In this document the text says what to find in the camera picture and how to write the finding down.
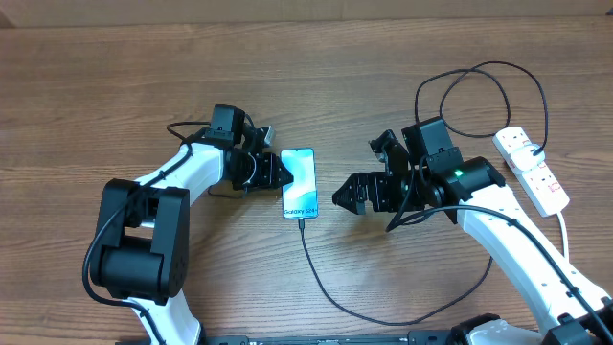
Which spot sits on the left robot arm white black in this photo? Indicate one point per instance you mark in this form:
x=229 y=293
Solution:
x=139 y=256

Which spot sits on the white charger plug adapter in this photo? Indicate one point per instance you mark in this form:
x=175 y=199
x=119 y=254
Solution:
x=526 y=158

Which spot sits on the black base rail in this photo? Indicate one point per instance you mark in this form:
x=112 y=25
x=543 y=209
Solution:
x=428 y=337

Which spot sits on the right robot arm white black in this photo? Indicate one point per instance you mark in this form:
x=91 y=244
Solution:
x=426 y=174

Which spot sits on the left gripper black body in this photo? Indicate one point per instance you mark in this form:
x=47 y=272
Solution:
x=264 y=172

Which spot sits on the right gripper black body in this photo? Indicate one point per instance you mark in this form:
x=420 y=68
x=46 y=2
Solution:
x=390 y=193

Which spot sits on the Samsung Galaxy smartphone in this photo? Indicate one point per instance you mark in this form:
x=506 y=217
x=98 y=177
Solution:
x=300 y=197

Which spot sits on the white power strip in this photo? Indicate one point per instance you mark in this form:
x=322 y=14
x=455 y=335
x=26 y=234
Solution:
x=540 y=184

